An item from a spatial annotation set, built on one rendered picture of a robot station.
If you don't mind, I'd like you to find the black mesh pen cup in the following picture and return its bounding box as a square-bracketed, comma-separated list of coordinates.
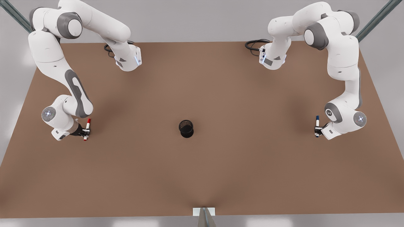
[179, 119, 194, 138]

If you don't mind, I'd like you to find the silver frame post with foot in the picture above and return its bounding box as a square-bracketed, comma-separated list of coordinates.
[193, 207, 218, 227]

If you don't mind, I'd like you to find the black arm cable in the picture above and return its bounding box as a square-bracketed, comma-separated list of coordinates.
[104, 41, 135, 58]
[245, 39, 271, 57]

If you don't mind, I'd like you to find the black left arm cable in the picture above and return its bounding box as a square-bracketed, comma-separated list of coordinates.
[245, 39, 271, 57]

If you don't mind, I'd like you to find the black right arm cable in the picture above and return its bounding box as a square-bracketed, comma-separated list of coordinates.
[104, 41, 135, 58]

